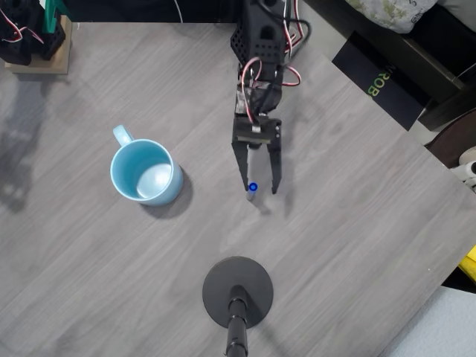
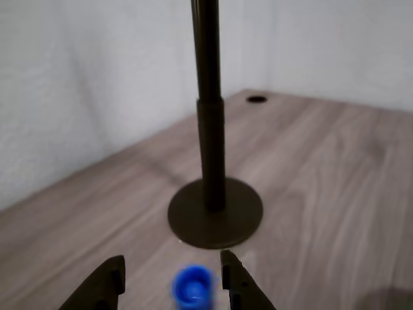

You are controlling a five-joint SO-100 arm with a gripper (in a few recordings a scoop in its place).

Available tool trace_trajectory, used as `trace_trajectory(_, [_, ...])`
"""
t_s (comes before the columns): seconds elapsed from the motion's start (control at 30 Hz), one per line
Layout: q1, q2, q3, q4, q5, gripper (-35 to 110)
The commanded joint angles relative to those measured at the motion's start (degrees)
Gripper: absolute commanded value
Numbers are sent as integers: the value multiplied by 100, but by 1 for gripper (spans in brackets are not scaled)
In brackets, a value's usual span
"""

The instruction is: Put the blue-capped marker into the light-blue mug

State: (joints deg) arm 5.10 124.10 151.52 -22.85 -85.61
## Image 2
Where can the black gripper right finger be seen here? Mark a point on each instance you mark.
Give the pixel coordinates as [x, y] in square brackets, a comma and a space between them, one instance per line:
[245, 287]

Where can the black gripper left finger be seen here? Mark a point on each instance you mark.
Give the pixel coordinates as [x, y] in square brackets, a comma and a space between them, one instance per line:
[100, 287]

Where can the blue capped black marker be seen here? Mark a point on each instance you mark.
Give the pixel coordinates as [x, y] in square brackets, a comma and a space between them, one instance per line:
[193, 287]

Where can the black round base stand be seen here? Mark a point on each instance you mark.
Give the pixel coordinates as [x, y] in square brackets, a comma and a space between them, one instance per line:
[211, 129]

